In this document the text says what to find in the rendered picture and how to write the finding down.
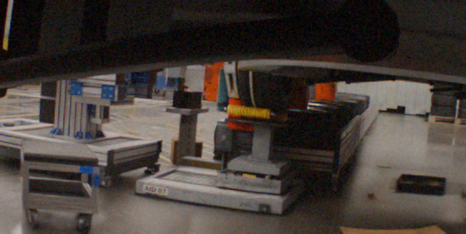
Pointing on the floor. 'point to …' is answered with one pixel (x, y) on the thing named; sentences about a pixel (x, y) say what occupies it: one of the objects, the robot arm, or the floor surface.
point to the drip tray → (421, 181)
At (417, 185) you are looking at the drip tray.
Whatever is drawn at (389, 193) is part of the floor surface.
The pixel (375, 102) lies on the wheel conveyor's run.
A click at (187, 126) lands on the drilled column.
